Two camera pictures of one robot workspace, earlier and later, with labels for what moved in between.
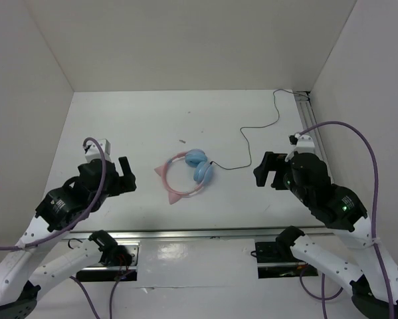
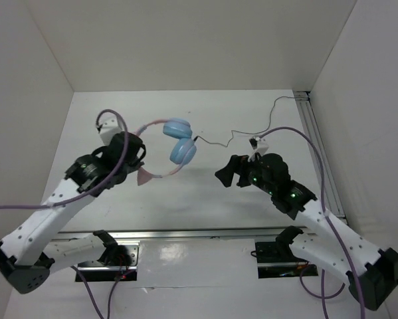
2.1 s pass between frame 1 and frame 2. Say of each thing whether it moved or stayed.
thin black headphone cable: moved
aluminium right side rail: stayed
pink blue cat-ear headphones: moved
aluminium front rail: stayed
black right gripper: moved
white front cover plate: stayed
